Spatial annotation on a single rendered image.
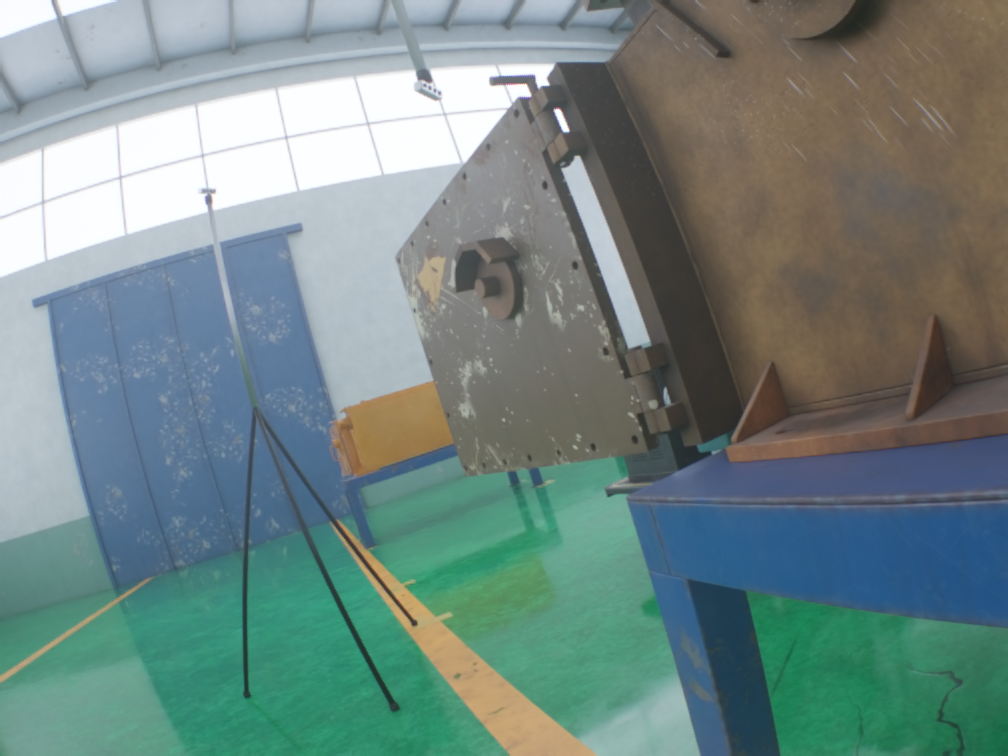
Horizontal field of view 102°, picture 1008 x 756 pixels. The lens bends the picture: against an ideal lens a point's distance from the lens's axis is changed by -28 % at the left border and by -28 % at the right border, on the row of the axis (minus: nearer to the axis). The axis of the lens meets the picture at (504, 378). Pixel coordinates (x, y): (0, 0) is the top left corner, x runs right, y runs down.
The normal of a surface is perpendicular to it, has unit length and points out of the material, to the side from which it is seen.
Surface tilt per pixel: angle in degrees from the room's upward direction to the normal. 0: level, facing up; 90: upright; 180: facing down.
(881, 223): 90
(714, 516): 90
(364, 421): 90
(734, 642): 90
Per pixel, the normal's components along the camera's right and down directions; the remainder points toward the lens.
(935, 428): -0.89, 0.27
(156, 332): 0.35, -0.18
